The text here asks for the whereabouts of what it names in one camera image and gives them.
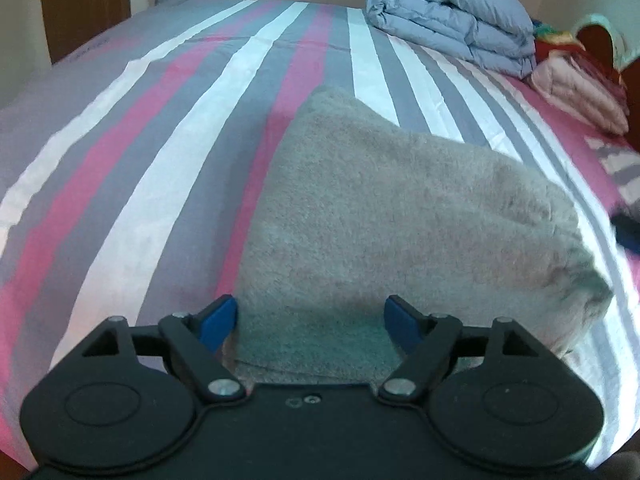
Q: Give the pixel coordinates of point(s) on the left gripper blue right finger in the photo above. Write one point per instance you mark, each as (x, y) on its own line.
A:
(433, 344)

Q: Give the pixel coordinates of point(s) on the folded blue comforter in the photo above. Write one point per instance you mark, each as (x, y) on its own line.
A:
(496, 35)

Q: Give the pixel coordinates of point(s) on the grey fleece pants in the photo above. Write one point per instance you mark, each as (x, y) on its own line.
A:
(354, 210)

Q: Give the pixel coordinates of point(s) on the folded pink blanket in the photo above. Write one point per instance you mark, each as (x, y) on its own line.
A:
(574, 85)

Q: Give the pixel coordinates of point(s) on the striped pink grey bed sheet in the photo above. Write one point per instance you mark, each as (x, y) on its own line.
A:
(130, 171)

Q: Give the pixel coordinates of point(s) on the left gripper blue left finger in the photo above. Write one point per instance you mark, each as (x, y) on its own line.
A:
(188, 345)

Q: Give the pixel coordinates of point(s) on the colourful folded clothes pile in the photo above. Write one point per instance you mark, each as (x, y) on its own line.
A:
(603, 50)

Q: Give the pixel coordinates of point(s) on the striped pillow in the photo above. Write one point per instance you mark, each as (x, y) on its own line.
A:
(622, 165)

